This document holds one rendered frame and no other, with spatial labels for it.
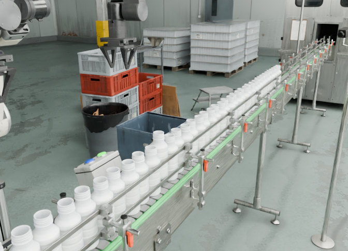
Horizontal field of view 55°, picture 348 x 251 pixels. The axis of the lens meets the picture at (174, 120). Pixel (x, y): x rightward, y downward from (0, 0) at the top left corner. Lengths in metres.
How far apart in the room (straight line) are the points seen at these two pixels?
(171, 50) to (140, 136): 6.74
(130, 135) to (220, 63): 6.12
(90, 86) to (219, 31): 4.59
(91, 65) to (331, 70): 3.70
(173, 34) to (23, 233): 7.81
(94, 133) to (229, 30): 5.12
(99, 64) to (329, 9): 3.58
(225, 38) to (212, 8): 4.45
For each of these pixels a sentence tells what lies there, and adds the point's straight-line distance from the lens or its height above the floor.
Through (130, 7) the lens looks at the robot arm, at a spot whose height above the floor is 1.58.
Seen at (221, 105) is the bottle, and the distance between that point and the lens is 1.55.
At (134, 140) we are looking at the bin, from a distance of 1.85.
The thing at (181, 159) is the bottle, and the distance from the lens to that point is 1.23.
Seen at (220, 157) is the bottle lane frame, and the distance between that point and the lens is 1.53.
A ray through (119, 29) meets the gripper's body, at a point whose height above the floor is 1.52.
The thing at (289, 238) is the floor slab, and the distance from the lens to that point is 2.68.
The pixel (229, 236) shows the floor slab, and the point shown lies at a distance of 2.60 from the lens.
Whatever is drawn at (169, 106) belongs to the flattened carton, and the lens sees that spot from 4.88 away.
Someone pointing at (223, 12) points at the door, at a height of 1.35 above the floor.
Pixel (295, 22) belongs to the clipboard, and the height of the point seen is 1.33.
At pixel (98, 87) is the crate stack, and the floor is 0.75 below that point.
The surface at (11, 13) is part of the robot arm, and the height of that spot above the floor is 1.58.
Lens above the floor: 1.59
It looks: 19 degrees down
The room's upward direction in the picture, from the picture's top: straight up
